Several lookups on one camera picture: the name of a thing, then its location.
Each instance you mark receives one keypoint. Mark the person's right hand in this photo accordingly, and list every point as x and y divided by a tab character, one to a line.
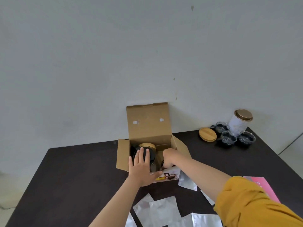
171	157

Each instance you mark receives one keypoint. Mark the person's left hand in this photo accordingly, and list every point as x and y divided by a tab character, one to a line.
140	173

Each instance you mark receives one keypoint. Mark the person's left little finger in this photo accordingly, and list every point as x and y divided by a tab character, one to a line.
131	163

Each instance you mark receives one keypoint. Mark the person's left thumb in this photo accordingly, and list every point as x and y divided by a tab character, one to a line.
156	173

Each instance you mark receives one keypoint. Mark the person's left middle finger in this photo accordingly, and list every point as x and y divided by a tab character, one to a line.
147	157

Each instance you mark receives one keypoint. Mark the person's right fingers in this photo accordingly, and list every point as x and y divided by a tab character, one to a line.
167	164

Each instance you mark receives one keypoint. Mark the glass jar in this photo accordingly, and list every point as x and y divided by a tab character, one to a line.
153	160

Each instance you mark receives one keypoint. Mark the person's right forearm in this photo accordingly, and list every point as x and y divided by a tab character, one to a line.
201	173

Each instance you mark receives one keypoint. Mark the person's left forearm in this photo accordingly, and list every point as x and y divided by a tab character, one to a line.
116	204

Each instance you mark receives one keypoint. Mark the round wooden lid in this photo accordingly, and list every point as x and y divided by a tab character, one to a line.
148	146
207	134

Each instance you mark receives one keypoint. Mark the printed picture card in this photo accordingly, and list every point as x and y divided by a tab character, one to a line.
171	175

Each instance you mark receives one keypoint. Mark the open brown cardboard box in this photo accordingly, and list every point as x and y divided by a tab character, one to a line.
148	125

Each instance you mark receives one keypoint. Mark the scattered silver foil pouches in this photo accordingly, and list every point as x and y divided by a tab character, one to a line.
163	210

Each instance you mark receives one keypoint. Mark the small glass cup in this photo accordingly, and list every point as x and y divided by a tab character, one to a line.
229	137
221	127
247	137

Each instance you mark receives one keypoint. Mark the white tin with gold lid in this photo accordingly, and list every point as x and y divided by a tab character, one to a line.
239	124

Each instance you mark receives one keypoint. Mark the yellow sleeve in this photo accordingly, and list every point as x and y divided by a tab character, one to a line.
251	205

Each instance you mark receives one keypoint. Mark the pink box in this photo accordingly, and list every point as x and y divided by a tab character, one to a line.
266	186

